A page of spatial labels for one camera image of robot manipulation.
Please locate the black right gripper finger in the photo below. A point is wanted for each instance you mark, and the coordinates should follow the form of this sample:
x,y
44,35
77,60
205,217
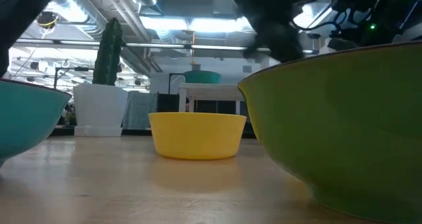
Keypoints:
x,y
288,51
258,46

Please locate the green mini bowl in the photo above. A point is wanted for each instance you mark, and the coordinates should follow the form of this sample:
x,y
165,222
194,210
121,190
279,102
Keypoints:
x,y
346,125

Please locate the yellow mini bowl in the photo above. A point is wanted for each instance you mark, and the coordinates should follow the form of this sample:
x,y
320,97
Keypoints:
x,y
198,135

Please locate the teal mini bowl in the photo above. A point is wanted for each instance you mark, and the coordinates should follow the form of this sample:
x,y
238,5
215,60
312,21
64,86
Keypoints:
x,y
26,118
201,77

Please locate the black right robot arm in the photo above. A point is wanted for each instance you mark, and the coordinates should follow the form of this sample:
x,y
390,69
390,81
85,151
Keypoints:
x,y
379,10

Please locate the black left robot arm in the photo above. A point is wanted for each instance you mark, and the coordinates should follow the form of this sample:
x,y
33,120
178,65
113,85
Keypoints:
x,y
19,13

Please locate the grey ceiling box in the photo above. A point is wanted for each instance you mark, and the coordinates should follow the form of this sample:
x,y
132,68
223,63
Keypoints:
x,y
224,5

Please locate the white shelf table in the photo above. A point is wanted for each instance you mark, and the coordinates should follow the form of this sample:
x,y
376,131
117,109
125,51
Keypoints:
x,y
211,91

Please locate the long ceiling tube light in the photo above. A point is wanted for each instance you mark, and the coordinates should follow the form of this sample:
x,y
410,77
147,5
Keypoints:
x,y
184,46

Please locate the black partition panel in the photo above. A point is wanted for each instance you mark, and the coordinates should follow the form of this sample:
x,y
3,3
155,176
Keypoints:
x,y
168,102

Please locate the grey cloth panel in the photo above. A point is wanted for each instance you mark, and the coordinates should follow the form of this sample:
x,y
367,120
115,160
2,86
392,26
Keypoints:
x,y
140,110

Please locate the green cactus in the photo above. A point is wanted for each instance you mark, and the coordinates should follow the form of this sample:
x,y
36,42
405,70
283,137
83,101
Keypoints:
x,y
108,52

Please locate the white planter pot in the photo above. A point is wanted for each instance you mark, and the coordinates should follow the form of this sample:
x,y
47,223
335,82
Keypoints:
x,y
99,108

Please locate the black dome ceiling camera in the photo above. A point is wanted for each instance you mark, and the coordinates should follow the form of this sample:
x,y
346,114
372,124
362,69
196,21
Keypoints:
x,y
47,19

